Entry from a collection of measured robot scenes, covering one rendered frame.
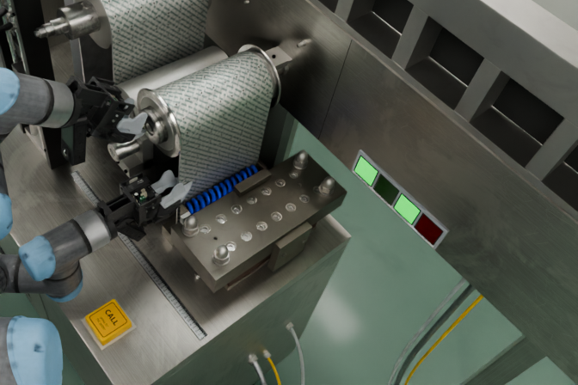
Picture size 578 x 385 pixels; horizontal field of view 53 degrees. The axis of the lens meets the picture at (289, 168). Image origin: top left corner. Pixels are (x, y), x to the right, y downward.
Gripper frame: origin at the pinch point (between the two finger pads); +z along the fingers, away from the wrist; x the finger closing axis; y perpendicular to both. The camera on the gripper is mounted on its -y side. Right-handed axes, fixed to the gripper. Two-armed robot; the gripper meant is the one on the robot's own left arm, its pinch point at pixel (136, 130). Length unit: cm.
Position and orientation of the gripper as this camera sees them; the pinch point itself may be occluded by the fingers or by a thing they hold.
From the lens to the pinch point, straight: 117.2
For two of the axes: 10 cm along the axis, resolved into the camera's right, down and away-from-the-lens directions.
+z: 4.5, 0.6, 8.9
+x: -6.6, -6.6, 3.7
